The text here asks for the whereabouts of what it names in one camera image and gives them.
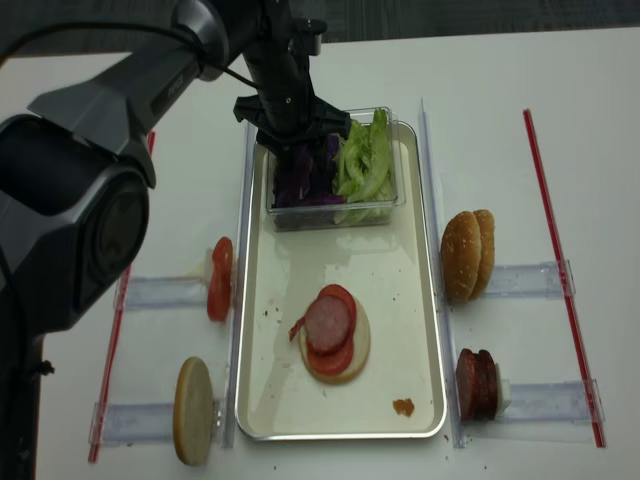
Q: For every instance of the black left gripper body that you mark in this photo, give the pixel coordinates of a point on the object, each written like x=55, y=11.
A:
x=286, y=109

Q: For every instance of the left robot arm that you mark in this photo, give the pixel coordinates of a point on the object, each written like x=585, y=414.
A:
x=76, y=171

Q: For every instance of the green lettuce leaves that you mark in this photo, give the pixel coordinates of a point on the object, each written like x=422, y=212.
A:
x=365, y=172

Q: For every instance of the tomato slices stack left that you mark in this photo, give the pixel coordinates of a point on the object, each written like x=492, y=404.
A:
x=220, y=288

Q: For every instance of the meat slice on bun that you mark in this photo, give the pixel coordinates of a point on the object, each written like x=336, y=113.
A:
x=327, y=324

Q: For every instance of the tomato slice on bun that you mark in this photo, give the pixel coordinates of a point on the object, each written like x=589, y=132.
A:
x=336, y=362

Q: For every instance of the meat patty slices stack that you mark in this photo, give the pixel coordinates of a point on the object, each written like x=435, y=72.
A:
x=477, y=385

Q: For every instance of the purple cabbage leaves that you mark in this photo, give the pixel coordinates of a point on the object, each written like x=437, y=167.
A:
x=305, y=177

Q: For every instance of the clear plastic salad container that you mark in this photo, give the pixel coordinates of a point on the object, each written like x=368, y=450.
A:
x=322, y=217

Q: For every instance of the white pusher block upper left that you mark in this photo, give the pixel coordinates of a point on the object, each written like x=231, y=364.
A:
x=207, y=270

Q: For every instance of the sesame top bun inner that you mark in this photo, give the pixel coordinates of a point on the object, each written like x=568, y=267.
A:
x=486, y=224

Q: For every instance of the sesame bun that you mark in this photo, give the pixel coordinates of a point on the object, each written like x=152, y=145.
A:
x=460, y=255
x=486, y=224

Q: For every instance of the sesame top bun outer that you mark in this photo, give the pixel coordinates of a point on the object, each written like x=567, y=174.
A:
x=460, y=255

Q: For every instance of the bacon scrap on tray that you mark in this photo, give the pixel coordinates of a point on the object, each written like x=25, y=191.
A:
x=296, y=327

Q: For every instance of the white metal tray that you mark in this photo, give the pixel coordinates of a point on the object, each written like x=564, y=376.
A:
x=387, y=268

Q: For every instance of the bottom bun on tray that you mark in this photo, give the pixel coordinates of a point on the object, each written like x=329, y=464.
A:
x=359, y=345

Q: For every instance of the bun slice standing left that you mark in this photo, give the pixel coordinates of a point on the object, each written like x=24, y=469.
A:
x=193, y=413

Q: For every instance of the brown food crumb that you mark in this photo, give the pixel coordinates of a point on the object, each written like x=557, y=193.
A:
x=404, y=407

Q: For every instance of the red strip left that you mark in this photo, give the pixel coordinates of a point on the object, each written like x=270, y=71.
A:
x=112, y=340

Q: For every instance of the red strip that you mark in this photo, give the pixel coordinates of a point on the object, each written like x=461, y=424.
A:
x=112, y=340
x=597, y=422

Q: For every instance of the red strip right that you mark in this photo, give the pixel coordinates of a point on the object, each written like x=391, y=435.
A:
x=597, y=422

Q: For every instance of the clear long rail left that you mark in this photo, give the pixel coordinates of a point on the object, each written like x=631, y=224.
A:
x=237, y=280

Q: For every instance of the clear rail upper left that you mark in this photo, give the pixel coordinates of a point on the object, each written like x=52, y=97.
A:
x=141, y=293

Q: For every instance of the clear rail upper right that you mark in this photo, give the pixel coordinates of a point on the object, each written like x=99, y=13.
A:
x=543, y=280

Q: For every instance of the clear rail lower left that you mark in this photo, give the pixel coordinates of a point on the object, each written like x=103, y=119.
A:
x=114, y=424

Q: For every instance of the clear rail lower right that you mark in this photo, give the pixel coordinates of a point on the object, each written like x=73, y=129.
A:
x=564, y=402

